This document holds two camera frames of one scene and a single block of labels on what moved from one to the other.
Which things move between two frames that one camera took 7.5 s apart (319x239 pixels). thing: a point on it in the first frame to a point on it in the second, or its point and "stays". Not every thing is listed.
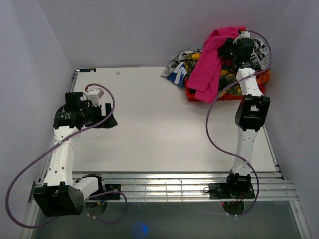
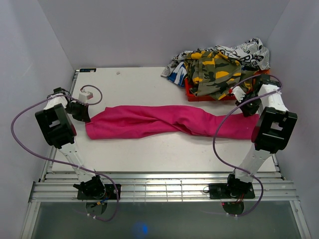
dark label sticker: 87,69 stays
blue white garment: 178,76 stays
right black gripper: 223,50 to 248,112
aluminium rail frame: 268,187 stays
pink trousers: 204,78 to 117,122
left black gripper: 98,110 to 83,115
